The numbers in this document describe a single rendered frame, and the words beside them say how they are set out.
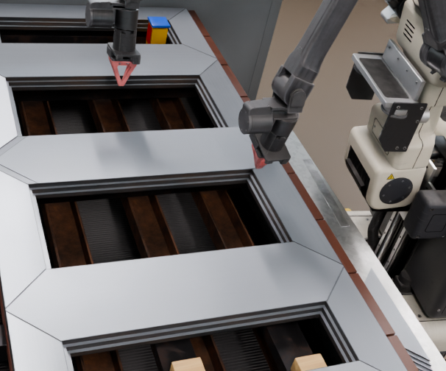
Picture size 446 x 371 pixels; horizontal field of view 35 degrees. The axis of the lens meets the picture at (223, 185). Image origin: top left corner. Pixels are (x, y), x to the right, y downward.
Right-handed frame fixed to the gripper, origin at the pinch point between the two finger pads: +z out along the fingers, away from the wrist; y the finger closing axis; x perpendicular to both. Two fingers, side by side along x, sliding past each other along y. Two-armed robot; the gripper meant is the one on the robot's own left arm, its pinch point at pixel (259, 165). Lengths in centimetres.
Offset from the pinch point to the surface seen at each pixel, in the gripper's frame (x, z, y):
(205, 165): -8.5, 10.0, -8.4
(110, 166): -32.4, 10.6, -11.4
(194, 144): -8.2, 12.2, -17.0
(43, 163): -48, 11, -15
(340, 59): 167, 138, -164
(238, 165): 0.3, 9.7, -7.1
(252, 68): 50, 57, -84
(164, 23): 2, 22, -73
